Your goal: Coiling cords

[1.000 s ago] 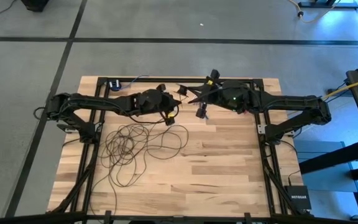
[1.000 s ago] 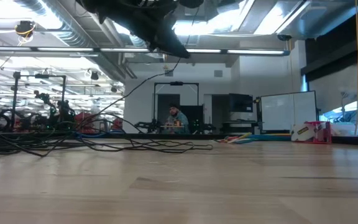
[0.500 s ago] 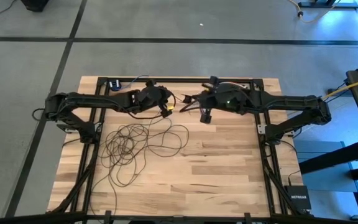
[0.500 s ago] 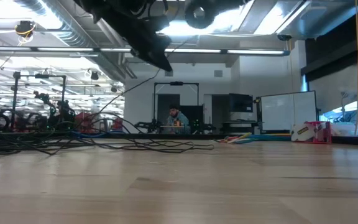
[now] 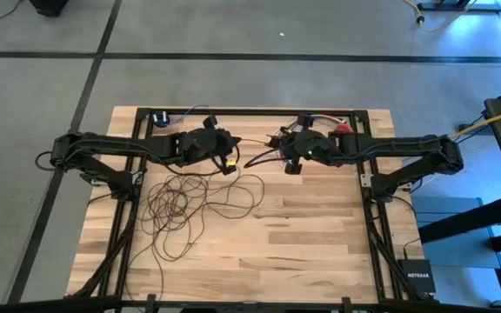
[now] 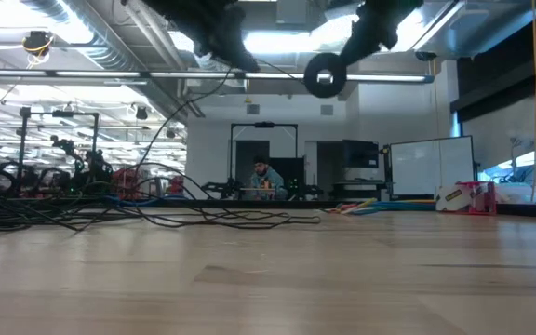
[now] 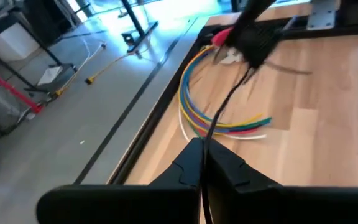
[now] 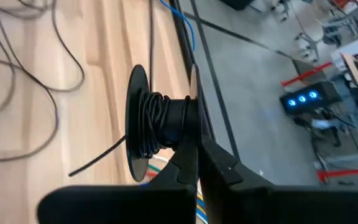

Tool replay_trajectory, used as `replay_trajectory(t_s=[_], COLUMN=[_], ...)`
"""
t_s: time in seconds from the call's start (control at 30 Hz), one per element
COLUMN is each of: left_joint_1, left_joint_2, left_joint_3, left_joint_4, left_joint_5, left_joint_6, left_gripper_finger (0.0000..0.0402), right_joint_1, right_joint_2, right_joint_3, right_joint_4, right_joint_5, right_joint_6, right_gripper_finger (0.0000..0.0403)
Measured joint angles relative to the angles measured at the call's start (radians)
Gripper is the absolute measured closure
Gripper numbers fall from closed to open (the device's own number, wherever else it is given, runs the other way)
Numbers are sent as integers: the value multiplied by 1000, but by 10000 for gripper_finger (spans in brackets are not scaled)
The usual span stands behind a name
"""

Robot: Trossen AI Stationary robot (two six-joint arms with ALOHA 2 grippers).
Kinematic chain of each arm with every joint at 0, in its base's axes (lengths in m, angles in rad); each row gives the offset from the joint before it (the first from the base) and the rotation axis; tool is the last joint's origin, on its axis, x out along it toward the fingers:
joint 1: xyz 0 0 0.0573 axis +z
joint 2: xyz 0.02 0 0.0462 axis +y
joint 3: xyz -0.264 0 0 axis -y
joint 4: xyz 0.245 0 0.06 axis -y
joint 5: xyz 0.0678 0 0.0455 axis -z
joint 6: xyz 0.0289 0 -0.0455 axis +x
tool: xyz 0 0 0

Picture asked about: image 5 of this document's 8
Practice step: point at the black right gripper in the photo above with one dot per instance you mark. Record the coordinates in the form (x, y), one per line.
(307, 145)

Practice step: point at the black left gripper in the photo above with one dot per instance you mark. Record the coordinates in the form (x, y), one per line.
(202, 145)

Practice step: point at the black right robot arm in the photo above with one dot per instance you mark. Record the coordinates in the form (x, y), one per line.
(407, 145)

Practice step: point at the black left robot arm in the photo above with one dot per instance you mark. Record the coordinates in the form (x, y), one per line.
(102, 143)

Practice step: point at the red tape dispenser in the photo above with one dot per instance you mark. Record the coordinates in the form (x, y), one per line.
(345, 128)

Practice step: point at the blue round device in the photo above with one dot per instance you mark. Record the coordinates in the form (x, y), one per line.
(161, 118)

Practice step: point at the black stand base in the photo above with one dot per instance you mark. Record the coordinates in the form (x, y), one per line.
(455, 6)

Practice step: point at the black Netgear network switch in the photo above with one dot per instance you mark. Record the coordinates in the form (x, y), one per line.
(416, 276)

